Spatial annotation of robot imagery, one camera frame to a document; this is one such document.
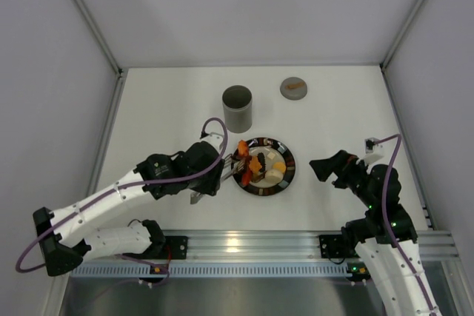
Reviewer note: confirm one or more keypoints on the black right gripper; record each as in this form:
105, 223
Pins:
343, 169

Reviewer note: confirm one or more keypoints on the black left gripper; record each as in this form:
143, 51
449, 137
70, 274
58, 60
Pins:
217, 174

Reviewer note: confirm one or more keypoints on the orange carrot flower piece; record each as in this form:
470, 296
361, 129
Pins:
243, 149

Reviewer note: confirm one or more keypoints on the red sausage piece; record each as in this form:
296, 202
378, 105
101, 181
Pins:
246, 177

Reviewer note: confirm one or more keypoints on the orange fried food piece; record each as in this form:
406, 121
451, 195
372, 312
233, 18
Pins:
254, 165

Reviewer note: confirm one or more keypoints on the black seaweed food piece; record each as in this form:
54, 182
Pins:
262, 160

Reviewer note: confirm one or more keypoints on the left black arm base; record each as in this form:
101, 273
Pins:
171, 248

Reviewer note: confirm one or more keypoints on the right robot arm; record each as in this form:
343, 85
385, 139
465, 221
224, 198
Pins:
385, 239

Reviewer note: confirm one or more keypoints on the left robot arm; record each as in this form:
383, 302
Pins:
75, 234

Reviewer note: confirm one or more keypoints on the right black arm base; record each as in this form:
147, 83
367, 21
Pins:
336, 246

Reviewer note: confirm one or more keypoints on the yellow round cracker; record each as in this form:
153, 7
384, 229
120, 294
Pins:
280, 166

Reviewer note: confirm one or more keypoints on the dark rimmed striped plate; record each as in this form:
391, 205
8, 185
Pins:
258, 186

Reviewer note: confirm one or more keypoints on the grey cylindrical container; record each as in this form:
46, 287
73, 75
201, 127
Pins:
237, 104

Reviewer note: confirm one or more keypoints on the grey round lid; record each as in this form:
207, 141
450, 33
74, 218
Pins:
294, 88

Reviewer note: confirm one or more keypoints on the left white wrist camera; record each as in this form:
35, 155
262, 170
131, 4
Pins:
215, 140

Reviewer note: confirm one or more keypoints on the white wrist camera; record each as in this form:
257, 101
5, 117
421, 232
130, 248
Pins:
215, 140
374, 151

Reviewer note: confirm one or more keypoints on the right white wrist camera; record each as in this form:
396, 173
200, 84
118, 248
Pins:
374, 151

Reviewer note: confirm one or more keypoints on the aluminium front rail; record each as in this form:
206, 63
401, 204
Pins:
214, 246

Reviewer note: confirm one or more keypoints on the perforated metal cable tray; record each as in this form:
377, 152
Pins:
220, 270

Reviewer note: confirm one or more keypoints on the left aluminium frame post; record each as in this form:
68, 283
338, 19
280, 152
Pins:
118, 85

